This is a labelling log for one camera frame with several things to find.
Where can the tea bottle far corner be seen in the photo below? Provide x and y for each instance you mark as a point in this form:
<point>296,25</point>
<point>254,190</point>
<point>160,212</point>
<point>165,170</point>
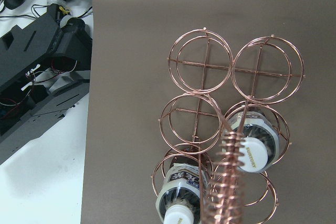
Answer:
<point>179,199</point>

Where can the copper wire bottle basket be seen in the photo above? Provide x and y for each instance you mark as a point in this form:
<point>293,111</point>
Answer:
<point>203,126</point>

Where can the tea bottle middle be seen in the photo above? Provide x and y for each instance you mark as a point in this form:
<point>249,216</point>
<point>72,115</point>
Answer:
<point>260,143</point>

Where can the black equipment case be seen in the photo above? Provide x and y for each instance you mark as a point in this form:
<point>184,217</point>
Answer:
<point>45,70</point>

